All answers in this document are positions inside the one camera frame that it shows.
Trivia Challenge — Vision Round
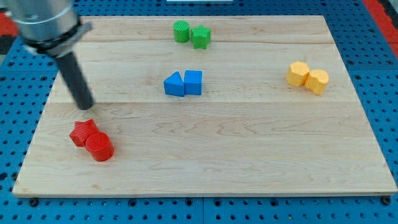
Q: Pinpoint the blue cube block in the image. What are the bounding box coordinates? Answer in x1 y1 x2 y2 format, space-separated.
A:
184 70 203 95

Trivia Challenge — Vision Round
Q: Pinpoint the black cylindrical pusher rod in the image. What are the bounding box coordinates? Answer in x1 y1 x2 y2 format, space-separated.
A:
55 52 94 110

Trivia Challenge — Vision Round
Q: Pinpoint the yellow hexagon block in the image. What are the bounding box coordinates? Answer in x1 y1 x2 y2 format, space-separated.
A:
286 61 310 86

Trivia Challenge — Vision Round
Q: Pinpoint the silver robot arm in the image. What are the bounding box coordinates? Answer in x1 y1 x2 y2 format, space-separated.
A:
1 0 93 58

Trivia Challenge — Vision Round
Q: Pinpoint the green star block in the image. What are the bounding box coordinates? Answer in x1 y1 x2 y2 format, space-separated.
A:
190 25 211 50

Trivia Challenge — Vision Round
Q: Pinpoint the blue triangle block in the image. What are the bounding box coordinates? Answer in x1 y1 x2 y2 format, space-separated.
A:
164 72 185 97

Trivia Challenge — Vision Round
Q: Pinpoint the yellow heart block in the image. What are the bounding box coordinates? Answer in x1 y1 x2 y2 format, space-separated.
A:
304 70 329 95

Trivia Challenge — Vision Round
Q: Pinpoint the light wooden board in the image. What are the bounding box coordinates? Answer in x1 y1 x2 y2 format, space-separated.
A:
13 16 397 198

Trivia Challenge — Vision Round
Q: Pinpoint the red star block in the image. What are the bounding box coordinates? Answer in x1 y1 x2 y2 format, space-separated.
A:
69 119 99 147

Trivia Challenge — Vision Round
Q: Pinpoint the green cylinder block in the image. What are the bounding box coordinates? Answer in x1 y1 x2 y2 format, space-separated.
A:
173 20 190 43

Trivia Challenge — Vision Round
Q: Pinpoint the red cylinder block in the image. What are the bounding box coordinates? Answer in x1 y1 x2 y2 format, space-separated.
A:
85 132 114 162

